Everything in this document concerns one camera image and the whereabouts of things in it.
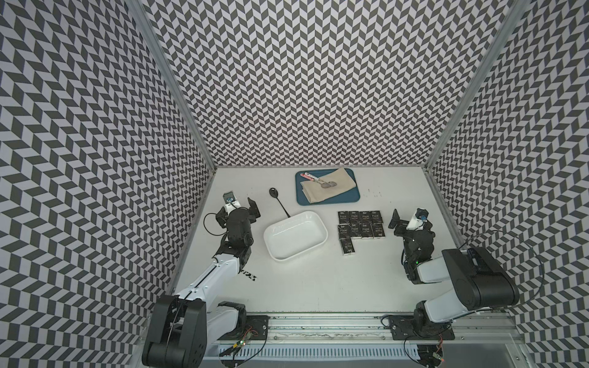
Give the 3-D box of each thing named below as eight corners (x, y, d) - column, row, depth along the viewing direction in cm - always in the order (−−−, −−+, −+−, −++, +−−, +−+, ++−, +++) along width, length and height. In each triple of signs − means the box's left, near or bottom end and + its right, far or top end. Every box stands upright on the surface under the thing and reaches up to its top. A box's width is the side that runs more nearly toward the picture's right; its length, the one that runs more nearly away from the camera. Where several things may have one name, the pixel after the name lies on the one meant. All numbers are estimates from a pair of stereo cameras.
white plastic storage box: (275, 271, 86) (273, 263, 80) (263, 236, 95) (260, 226, 89) (332, 248, 92) (334, 238, 86) (316, 217, 101) (316, 207, 95)
